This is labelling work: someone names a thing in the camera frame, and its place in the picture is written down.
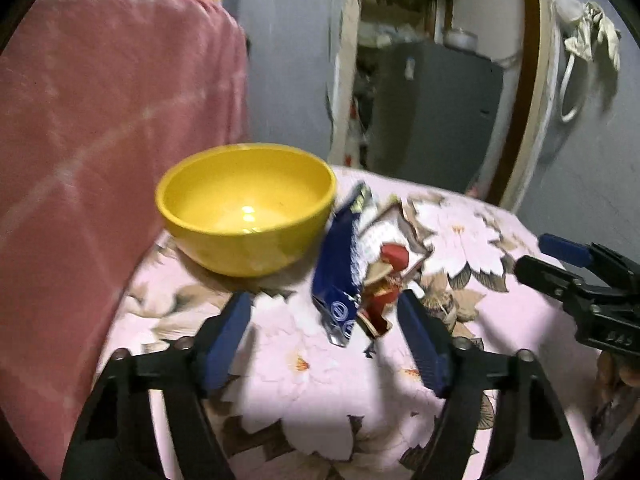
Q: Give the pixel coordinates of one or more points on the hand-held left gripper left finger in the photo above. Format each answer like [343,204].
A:
[227,340]

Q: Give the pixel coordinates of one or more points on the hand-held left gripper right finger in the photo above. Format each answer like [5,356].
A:
[422,345]

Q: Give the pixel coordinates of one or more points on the blue snack wrapper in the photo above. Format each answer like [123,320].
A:
[337,280]

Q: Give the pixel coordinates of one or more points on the door frame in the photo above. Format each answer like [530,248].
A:
[345,60]

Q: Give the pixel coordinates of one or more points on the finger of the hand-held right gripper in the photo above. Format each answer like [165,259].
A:
[545,272]
[562,250]

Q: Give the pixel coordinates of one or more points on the red white sack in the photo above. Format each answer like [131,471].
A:
[356,125]

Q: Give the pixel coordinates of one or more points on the grey refrigerator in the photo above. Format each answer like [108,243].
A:
[430,120]

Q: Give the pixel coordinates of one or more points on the metal pot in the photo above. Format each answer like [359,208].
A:
[461,39]

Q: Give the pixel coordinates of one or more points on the yellow bowl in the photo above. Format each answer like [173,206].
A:
[240,245]

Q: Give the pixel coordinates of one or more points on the person's right hand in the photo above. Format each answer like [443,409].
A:
[620,375]

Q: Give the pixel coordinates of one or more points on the pink floral blanket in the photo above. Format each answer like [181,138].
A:
[310,385]

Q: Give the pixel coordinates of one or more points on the pink checked cloth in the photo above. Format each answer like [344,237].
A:
[100,135]

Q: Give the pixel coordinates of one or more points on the cream rubber gloves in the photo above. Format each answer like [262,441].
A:
[600,25]

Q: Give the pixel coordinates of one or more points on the white red printed wrapper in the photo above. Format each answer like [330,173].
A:
[387,265]

